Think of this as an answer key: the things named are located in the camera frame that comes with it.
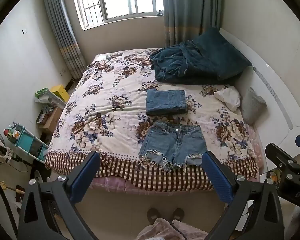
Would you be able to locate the white green package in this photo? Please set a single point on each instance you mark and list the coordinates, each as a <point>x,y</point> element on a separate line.
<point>47,97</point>

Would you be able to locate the yellow box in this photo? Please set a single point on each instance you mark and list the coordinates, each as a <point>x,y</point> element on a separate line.
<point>60,91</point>

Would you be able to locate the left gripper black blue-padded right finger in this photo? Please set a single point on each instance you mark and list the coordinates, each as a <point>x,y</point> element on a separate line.
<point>264,222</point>

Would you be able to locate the grey pillow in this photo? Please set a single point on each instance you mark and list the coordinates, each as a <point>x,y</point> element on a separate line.
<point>252,106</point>

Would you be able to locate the folded dark denim pants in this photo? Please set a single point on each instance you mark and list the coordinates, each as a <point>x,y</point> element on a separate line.
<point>162,102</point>

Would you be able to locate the light denim frayed shorts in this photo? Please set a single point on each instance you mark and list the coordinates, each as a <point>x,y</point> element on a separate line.
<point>172,147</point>

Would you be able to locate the teal storage rack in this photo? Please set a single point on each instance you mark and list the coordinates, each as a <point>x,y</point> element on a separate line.
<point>27,142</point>

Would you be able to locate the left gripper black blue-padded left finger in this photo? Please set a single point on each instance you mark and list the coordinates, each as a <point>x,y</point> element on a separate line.
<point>36,220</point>

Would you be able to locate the left striped curtain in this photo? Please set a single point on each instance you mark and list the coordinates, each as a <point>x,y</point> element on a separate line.
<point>62,29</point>

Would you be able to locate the white bed headboard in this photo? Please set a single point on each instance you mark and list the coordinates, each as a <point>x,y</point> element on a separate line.
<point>280,122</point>

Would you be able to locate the left brown slipper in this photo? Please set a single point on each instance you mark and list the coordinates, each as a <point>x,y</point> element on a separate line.
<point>152,215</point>

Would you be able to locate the right brown slipper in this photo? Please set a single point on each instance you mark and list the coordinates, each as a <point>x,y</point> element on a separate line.
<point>178,214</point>

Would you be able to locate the brown slipper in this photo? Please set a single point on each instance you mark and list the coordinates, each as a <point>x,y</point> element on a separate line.
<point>178,214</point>
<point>152,215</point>

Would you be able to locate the right grey-blue curtain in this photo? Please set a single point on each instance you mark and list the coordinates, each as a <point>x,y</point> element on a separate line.
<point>186,19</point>

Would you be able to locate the dark teal blanket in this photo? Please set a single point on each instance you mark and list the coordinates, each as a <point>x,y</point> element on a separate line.
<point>208,59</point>

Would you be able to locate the white crumpled cloth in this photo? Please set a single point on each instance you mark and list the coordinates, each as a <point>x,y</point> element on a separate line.
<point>230,97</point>

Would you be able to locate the cardboard box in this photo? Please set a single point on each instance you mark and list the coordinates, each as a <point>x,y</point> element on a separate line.
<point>48,119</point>

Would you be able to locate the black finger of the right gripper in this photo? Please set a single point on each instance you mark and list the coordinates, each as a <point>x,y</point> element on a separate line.
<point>278,158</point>

